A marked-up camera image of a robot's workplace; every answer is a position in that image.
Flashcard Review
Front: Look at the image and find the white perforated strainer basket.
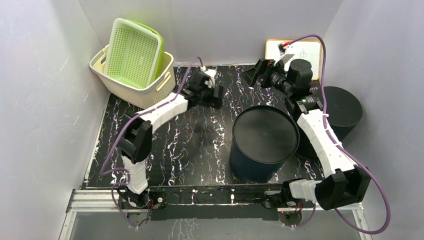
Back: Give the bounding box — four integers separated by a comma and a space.
103, 18, 165, 90

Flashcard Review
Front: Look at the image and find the dark blue large bucket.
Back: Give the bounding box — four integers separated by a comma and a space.
229, 105, 300, 183

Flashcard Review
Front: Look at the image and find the dark paperback book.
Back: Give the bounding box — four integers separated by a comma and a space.
309, 80, 323, 102

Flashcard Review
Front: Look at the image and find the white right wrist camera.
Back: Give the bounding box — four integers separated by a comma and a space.
274, 41, 294, 70

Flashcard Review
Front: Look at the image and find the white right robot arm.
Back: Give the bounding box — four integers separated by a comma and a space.
241, 58, 371, 210

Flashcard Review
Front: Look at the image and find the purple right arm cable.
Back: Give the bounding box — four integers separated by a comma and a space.
284, 34, 392, 235

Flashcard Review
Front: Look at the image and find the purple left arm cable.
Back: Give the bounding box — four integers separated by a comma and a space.
99, 56, 205, 229

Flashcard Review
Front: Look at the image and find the green plastic basin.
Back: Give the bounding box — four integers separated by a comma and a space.
128, 20, 165, 88

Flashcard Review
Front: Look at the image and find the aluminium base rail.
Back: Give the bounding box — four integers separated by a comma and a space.
59, 190, 371, 240

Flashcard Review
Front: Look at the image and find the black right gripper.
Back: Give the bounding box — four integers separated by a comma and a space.
239, 58, 294, 96

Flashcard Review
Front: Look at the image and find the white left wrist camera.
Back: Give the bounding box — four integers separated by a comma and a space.
200, 66, 217, 89

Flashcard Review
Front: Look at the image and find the cream perforated storage basket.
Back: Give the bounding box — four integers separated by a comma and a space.
89, 46, 176, 109

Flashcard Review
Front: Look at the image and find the small whiteboard wooden frame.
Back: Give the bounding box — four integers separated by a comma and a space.
265, 39, 323, 81

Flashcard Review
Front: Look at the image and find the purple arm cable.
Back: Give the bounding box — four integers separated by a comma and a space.
284, 34, 392, 235
99, 56, 205, 229

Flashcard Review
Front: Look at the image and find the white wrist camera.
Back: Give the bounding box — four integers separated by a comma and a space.
200, 66, 217, 89
274, 41, 294, 70

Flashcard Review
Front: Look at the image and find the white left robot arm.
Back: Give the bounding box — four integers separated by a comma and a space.
117, 68, 224, 208

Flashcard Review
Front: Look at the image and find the black ribbed bucket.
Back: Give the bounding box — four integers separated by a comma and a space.
296, 86, 363, 161

